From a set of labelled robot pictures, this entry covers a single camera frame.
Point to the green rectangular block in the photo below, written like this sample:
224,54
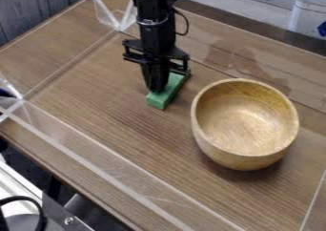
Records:
160,100

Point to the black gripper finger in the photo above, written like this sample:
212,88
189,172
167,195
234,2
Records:
155,74
177,67

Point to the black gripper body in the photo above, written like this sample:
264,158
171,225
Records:
156,23

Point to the clear acrylic corner bracket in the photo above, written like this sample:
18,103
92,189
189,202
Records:
116,19

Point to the clear acrylic front wall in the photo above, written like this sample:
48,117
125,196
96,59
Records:
141,200

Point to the grey metal bracket with screw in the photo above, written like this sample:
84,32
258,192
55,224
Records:
60,220

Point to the brown wooden bowl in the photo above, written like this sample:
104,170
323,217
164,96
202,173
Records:
244,123

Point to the white container in background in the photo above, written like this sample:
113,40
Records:
307,18

